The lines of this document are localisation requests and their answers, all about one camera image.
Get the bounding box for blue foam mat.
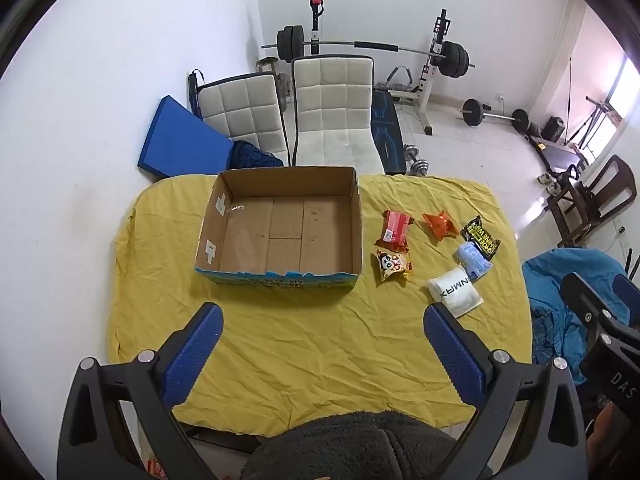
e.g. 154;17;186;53
138;96;233;179

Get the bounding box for right white quilted chair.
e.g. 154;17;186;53
292;54;384;174

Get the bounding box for white quilted chair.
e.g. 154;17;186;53
292;54;384;174
188;70;291;166

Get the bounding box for dark wooden chair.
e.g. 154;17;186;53
544;155;638;247

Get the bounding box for light blue tissue packet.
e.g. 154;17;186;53
454;242;492;282

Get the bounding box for white pillow pouch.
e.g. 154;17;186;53
427;266;484;318

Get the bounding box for cardboard box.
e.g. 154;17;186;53
194;166;363;287

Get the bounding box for dark blue cloth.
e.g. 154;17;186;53
228;140;284;169

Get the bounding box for black low bench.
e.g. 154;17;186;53
526;116;587;174

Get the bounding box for barbell on rack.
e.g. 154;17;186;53
262;25;475;79

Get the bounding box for black blue weight bench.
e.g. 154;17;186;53
371;89;407;176

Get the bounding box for yellow tablecloth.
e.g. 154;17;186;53
106;176;533;437

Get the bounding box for left white quilted chair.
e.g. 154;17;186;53
188;70;291;166

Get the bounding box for blue bean bag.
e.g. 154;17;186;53
522;248;632;385

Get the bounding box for yellow panda snack packet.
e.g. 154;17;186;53
372;249;413;283

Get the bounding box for red snack packet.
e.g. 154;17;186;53
375;210;414;252

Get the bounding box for black fleece garment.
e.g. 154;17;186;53
241;411;456;479

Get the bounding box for floor barbell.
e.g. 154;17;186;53
461;99;530;133

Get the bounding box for black shoe shine wipes packet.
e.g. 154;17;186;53
461;216;501;261

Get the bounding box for orange snack packet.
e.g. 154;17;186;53
422;210;460;240

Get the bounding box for chrome dumbbells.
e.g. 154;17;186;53
404;144;430;177

